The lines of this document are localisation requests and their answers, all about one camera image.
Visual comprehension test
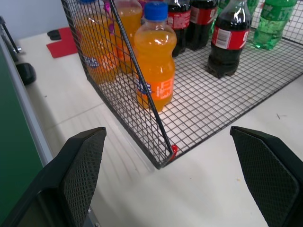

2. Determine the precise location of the cola bottle red label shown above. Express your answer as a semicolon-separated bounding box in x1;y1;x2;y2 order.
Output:
187;0;218;52
167;0;192;58
207;0;252;79

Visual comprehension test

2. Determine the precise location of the black wire mesh rack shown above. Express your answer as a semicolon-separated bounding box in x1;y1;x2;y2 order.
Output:
61;0;303;169

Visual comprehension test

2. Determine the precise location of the green monitor with silver edge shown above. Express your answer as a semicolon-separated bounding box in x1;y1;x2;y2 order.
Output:
0;44;45;224

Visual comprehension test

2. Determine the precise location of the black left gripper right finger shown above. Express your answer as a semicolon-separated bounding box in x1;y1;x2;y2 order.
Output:
230;126;303;227

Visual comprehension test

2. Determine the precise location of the black round roller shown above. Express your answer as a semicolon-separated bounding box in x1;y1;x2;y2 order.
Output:
16;62;37;86

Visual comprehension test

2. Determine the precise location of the red cloth mat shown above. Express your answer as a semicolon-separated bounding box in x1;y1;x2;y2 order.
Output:
45;27;79;59

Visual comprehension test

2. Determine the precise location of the orange soda bottle blue cap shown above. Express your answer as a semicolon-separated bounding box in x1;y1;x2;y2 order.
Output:
134;1;178;113
74;0;119;86
113;0;144;74

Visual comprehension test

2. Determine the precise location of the green soda bottle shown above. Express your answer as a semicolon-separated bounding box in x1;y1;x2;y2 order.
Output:
209;0;230;36
252;0;298;51
246;0;260;15

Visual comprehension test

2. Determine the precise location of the flat black object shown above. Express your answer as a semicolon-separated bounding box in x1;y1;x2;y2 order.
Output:
47;29;62;41

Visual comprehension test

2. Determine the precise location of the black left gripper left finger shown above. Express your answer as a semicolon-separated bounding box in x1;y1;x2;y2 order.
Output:
0;127;107;227

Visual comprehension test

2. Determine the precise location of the purple foil ribbon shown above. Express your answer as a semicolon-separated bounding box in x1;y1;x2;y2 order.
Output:
103;0;116;34

